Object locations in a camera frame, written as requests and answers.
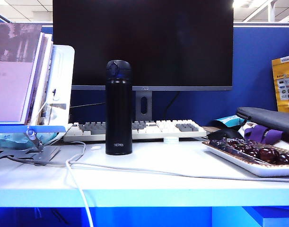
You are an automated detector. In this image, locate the black computer monitor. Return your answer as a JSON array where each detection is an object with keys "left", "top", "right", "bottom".
[{"left": 52, "top": 0, "right": 234, "bottom": 92}]

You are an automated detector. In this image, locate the blue cabinet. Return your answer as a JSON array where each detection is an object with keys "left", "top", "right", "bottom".
[{"left": 211, "top": 207, "right": 289, "bottom": 227}]

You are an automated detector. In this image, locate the grey monitor stand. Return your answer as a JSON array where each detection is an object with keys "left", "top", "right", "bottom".
[{"left": 132, "top": 90, "right": 153, "bottom": 122}]

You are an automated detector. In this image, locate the pink cover book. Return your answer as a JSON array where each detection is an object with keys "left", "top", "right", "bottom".
[{"left": 0, "top": 22, "right": 43, "bottom": 123}]

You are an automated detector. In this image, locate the black fabric bag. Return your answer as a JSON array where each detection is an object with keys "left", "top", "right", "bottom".
[{"left": 236, "top": 106, "right": 289, "bottom": 139}]

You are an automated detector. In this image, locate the yellow printed package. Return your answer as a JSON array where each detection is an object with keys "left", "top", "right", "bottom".
[{"left": 271, "top": 54, "right": 289, "bottom": 114}]

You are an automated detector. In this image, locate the teal plastic packet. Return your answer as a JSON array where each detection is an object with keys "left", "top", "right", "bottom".
[{"left": 0, "top": 132, "right": 59, "bottom": 150}]

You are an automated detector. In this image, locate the purple strap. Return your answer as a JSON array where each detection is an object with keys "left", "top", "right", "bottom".
[{"left": 243, "top": 124, "right": 284, "bottom": 146}]

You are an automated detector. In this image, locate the blue and white pouch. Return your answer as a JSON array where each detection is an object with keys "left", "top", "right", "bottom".
[{"left": 210, "top": 115, "right": 245, "bottom": 130}]

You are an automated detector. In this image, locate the black monitor cable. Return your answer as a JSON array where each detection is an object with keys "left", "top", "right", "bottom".
[{"left": 163, "top": 91, "right": 182, "bottom": 114}]

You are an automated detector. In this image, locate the white charging cable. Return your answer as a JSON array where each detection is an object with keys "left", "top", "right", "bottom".
[{"left": 65, "top": 141, "right": 95, "bottom": 227}]

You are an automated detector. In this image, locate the white and grey keyboard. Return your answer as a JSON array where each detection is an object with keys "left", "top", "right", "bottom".
[{"left": 63, "top": 120, "right": 208, "bottom": 143}]

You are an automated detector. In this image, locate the large dark red cherry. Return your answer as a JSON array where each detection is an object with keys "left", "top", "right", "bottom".
[{"left": 258, "top": 147, "right": 280, "bottom": 164}]

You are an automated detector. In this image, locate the grey cable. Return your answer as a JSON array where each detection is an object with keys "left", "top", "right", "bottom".
[{"left": 70, "top": 163, "right": 289, "bottom": 183}]

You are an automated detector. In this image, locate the black thermos flask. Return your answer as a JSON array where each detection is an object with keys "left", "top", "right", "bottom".
[{"left": 105, "top": 60, "right": 133, "bottom": 156}]

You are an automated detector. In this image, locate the white rectangular tray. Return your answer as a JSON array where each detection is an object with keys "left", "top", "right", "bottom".
[{"left": 201, "top": 139, "right": 289, "bottom": 178}]

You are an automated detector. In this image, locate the blue office partition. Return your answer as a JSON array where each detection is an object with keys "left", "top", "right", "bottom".
[{"left": 0, "top": 11, "right": 289, "bottom": 127}]

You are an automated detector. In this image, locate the metal book stand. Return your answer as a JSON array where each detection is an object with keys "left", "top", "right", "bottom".
[{"left": 0, "top": 122, "right": 73, "bottom": 166}]

